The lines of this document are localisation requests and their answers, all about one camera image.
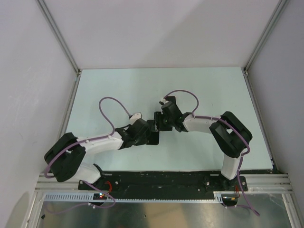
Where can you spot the aluminium corner post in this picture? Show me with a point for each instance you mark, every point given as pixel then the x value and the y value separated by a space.
pixel 57 33
pixel 272 22

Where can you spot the black phone case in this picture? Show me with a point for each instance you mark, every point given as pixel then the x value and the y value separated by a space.
pixel 153 137

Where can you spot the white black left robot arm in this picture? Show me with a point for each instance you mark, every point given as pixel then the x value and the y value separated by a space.
pixel 65 160

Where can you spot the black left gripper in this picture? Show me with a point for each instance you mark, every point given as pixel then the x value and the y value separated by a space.
pixel 143 142

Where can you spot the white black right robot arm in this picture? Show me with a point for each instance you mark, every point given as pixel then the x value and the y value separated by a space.
pixel 231 135

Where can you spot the aluminium corner post right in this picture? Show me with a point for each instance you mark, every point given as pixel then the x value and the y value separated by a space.
pixel 272 22

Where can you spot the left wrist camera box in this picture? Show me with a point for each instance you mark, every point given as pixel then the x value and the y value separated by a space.
pixel 135 116

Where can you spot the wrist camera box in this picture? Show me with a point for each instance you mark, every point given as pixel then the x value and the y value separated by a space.
pixel 135 116
pixel 163 101

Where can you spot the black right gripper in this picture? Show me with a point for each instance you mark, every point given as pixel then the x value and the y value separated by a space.
pixel 158 118

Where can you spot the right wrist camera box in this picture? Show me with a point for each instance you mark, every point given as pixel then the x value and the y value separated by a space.
pixel 163 101

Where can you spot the aluminium corner post left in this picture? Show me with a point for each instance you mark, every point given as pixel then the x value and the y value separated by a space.
pixel 57 33

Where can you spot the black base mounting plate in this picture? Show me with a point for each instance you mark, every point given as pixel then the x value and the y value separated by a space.
pixel 167 184

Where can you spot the black smartphone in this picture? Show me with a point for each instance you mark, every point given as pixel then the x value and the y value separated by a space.
pixel 170 100

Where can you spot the grey slotted cable duct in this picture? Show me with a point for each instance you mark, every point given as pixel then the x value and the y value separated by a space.
pixel 97 197

